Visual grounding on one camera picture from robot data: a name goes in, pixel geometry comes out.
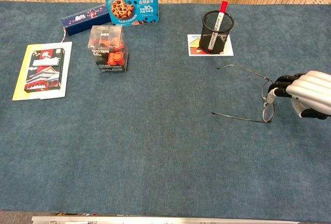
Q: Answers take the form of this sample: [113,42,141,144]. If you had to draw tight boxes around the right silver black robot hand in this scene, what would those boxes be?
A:
[267,70,331,121]

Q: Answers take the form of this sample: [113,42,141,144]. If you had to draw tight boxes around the thin-framed eyeglasses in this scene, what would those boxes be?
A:
[211,64,276,124]

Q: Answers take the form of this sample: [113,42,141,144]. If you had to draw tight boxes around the red capped white marker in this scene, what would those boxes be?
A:
[206,1,229,52]

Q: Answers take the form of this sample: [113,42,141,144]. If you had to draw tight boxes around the black mesh pen holder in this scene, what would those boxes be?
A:
[200,10,235,53]

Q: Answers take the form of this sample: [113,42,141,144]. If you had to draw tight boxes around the palace picture postcard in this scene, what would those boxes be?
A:
[187,34,234,57]

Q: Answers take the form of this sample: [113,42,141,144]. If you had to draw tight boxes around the blue felt table cloth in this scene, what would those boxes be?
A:
[0,0,331,221]

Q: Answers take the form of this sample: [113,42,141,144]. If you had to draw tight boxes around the blue cookie box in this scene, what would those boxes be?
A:
[101,0,160,26]

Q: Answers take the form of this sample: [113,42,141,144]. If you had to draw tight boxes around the tissue box cube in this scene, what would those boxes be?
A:
[87,24,129,74]

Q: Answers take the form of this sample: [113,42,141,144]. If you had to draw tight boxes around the long navy printed box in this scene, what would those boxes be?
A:
[61,3,111,36]

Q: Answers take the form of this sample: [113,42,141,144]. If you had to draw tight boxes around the dark palace print notebook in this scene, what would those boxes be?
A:
[24,48,66,94]

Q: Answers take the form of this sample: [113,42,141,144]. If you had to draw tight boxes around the yellow white booklet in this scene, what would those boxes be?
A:
[12,41,73,101]

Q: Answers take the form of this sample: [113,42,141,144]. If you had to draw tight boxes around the aluminium table edge rail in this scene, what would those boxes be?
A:
[31,215,300,224]

